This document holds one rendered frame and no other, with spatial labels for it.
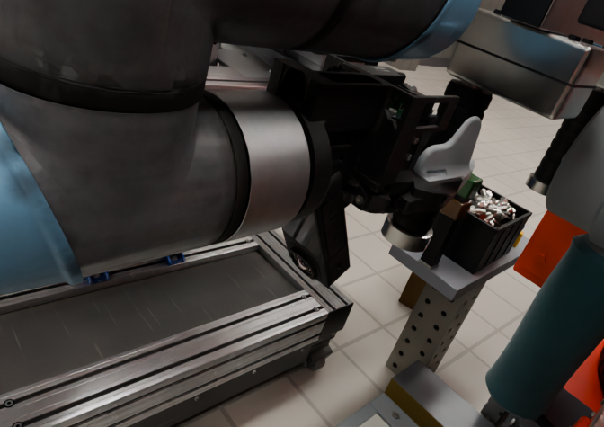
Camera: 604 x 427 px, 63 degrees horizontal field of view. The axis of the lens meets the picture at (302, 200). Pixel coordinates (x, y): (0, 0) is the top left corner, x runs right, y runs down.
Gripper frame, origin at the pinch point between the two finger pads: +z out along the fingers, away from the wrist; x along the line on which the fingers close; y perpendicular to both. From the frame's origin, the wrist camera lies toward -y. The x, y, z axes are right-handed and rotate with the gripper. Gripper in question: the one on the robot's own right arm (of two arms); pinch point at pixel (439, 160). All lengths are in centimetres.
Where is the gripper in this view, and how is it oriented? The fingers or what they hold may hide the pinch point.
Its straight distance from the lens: 43.6
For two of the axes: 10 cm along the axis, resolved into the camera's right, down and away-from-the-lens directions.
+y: 2.7, -8.5, -4.6
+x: -6.6, -5.1, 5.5
